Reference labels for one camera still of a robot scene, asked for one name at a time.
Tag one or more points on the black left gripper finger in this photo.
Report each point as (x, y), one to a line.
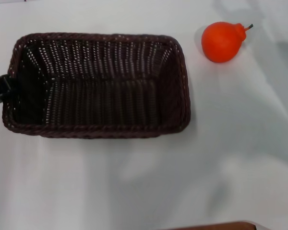
(0, 83)

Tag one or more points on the dark brown woven basket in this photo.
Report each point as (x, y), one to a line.
(105, 100)

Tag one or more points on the orange plastic pear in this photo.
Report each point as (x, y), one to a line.
(220, 43)

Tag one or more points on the brown wooden edge piece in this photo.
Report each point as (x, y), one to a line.
(218, 226)

